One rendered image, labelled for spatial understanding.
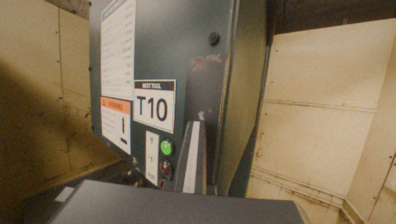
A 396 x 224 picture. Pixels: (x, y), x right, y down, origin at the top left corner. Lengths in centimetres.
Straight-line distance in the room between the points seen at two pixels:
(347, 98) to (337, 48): 36
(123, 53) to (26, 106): 115
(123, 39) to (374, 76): 134
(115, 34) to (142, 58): 12
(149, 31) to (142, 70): 6
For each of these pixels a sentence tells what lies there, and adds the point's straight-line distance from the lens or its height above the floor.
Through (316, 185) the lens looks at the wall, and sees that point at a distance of 137.
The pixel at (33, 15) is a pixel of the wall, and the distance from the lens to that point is 143.
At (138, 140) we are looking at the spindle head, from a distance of 23.
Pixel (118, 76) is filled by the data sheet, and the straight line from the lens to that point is 28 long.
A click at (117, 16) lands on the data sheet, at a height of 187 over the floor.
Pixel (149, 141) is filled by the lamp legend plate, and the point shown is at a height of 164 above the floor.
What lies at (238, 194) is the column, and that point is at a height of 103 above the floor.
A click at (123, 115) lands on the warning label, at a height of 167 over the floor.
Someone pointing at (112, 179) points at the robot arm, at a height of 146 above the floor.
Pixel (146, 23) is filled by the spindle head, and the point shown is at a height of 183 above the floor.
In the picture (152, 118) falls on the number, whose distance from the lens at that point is 18.
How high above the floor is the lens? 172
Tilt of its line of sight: 8 degrees down
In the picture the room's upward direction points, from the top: 5 degrees clockwise
